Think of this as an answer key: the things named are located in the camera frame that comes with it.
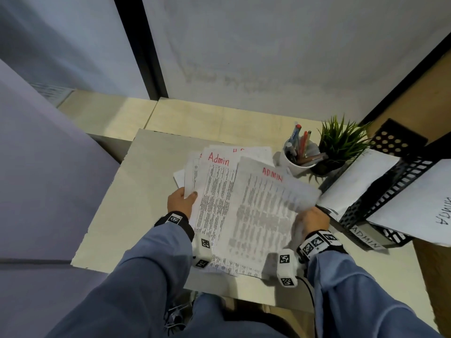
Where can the orange pen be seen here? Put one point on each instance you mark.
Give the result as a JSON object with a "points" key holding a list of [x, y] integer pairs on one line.
{"points": [[304, 144]]}

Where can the black wrist band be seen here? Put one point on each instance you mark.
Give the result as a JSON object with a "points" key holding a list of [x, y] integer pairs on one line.
{"points": [[174, 221], [320, 244]]}

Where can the green potted plant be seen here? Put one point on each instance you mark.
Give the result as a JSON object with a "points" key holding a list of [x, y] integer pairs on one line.
{"points": [[341, 140]]}

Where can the grey partition panel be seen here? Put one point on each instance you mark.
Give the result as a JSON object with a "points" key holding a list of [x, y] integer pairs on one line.
{"points": [[49, 179]]}

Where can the pile of printed papers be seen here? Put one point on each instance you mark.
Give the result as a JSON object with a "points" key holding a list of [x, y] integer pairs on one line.
{"points": [[215, 179]]}

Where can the person's right forearm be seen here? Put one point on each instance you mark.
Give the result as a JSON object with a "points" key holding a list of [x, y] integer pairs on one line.
{"points": [[359, 302]]}

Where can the person's left forearm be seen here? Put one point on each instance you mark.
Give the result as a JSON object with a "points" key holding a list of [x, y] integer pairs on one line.
{"points": [[134, 285]]}

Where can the person's left hand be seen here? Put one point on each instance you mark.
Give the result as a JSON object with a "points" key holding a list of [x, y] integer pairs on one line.
{"points": [[181, 204]]}

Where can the beige table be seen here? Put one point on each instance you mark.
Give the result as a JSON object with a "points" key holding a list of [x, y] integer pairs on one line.
{"points": [[134, 207]]}

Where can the black left wrist band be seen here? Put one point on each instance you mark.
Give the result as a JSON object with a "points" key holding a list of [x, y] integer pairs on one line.
{"points": [[174, 221]]}

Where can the brown pen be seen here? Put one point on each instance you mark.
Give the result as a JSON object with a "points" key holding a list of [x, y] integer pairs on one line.
{"points": [[315, 158]]}

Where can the black corner trim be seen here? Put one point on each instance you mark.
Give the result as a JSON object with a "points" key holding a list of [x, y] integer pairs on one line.
{"points": [[405, 80]]}

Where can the blue marker with red cap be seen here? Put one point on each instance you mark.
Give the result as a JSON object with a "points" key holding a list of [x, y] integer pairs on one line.
{"points": [[294, 135]]}

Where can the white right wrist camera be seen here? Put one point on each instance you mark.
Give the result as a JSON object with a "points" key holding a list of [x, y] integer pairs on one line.
{"points": [[287, 267]]}

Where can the black wall post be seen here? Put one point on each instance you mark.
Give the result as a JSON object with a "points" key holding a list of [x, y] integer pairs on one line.
{"points": [[141, 49]]}

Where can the printed paper sheet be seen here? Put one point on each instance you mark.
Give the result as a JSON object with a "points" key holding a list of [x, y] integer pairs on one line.
{"points": [[412, 204], [260, 214], [356, 183]]}

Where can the black right wrist band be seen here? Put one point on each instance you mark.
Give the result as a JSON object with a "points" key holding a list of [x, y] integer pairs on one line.
{"points": [[320, 244]]}

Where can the white pen cup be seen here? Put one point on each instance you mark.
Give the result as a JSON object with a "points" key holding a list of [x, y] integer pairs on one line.
{"points": [[292, 168]]}

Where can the person's right hand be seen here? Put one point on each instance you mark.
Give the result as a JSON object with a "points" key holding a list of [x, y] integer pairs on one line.
{"points": [[315, 221]]}

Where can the grey vent grille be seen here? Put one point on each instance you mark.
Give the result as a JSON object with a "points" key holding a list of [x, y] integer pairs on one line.
{"points": [[51, 95]]}

